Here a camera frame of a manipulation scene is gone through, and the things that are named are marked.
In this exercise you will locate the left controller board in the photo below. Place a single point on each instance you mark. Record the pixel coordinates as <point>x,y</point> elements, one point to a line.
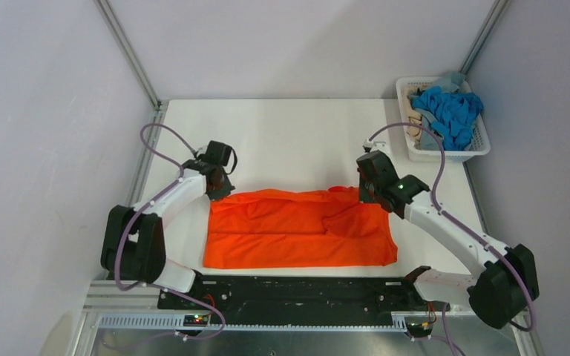
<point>195,320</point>

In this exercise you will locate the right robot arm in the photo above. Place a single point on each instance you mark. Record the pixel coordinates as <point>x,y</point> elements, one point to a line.
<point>501,281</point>

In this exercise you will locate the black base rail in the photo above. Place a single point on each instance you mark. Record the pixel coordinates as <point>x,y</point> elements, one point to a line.
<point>303,301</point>

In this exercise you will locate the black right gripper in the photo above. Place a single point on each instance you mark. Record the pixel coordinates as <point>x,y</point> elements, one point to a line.
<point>364,196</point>

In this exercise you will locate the left aluminium frame post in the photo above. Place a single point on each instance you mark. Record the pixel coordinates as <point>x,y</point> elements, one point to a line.
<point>125,46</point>

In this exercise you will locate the right controller board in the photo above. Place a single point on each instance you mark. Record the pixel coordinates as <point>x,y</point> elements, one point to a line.
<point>419,331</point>

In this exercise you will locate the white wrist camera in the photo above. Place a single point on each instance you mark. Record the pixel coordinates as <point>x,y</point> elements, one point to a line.
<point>200,151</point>
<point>370,146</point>

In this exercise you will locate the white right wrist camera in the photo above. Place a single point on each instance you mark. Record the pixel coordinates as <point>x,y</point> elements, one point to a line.
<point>370,146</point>

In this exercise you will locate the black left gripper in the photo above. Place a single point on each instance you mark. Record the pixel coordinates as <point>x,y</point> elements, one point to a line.
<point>223,192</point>

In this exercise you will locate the orange t shirt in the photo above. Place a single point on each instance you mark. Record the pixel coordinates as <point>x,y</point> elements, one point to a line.
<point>312,229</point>

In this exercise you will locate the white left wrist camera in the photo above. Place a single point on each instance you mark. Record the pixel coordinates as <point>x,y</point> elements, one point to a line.
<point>200,151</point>

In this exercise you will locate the beige t shirt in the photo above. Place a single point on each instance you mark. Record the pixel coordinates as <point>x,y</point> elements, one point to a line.
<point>416,118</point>

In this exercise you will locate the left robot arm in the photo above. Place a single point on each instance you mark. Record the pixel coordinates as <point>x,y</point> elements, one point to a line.
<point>135,247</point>

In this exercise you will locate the blue t shirt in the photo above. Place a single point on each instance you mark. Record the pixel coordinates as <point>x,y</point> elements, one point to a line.
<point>450,115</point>

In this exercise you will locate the aluminium frame post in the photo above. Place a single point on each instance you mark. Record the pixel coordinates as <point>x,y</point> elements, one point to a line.
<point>125,46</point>
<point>494,16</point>

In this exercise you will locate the controller board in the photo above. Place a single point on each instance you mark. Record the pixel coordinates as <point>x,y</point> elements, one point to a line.
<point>195,320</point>
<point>419,331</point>

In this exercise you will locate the white plastic laundry basket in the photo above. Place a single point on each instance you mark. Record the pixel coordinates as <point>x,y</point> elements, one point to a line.
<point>480,144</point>

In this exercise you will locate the aluminium base frame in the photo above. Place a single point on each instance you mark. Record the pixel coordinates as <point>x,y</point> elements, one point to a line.
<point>118,322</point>

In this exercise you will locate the right aluminium frame post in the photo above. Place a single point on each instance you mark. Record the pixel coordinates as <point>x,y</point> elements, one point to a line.
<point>494,16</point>

